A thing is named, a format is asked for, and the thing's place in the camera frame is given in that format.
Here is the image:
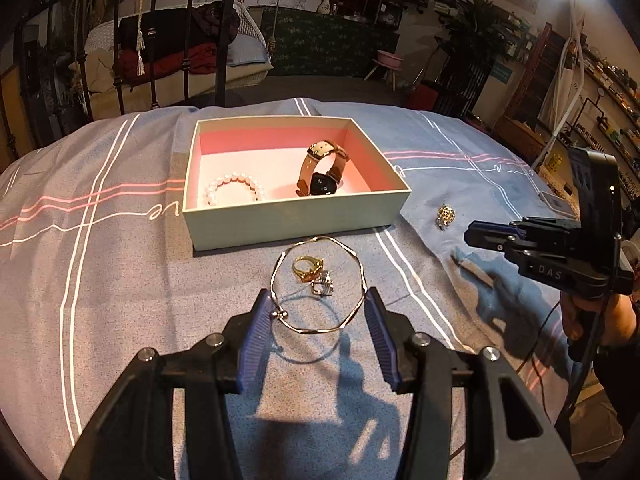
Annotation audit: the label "brown strap wristwatch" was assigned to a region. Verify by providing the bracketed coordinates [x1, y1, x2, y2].
[294, 141, 351, 198]

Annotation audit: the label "green patterned sofa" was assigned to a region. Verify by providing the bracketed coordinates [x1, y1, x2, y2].
[260, 6, 401, 79]

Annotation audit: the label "black cable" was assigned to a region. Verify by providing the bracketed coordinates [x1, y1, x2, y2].
[516, 302, 563, 376]

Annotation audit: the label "white pearl bracelet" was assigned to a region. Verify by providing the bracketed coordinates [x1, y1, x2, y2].
[204, 174, 266, 207]

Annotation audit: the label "white box with pink inside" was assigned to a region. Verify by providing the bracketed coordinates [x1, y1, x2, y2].
[181, 117, 412, 252]

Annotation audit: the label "black slatted rack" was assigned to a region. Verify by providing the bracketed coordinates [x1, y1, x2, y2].
[434, 55, 494, 119]

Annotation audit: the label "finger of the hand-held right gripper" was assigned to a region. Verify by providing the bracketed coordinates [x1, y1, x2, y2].
[509, 216, 583, 234]
[464, 220, 527, 252]

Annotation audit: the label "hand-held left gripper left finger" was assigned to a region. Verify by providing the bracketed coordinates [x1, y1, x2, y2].
[59, 289, 281, 480]

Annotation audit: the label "black metal bed frame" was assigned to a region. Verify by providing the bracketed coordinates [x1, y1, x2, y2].
[0, 0, 251, 161]

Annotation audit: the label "red garment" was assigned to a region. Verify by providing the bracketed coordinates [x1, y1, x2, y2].
[112, 42, 232, 79]

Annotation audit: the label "person's right hand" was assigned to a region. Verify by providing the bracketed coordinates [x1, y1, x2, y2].
[559, 289, 640, 357]

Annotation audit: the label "gold ring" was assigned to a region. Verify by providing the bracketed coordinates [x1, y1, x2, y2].
[292, 255, 326, 283]

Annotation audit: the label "silver ring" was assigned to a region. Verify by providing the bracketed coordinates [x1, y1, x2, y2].
[310, 271, 335, 297]

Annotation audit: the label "black garment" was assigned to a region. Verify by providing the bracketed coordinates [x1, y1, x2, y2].
[117, 2, 241, 81]

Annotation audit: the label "pink stool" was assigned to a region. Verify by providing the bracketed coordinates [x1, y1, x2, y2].
[364, 50, 405, 92]

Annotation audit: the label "white wicker chair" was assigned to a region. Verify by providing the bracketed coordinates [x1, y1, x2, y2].
[84, 2, 275, 106]

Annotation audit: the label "thin gold bangle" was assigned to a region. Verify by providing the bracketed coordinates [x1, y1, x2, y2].
[270, 236, 367, 333]

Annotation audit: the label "white tassel rope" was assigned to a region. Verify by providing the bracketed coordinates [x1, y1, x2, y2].
[134, 0, 151, 76]

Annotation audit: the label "wall shelves with small goods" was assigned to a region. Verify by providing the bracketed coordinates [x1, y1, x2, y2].
[580, 45, 640, 187]

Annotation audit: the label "green potted plant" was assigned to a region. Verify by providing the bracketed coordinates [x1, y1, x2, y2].
[435, 0, 512, 61]

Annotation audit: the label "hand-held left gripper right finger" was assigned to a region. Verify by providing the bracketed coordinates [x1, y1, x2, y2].
[364, 286, 581, 480]

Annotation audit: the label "blue striped bed sheet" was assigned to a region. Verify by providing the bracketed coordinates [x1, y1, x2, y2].
[0, 97, 601, 480]

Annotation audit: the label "gold brooch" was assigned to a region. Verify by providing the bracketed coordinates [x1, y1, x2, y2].
[434, 203, 456, 231]

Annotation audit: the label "light blue cushion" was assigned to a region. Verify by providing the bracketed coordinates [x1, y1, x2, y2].
[227, 35, 273, 68]

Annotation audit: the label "brown wooden shelf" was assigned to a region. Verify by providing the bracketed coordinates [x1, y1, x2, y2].
[494, 22, 567, 162]

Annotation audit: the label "red bin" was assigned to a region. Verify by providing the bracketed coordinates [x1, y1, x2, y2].
[410, 81, 440, 111]

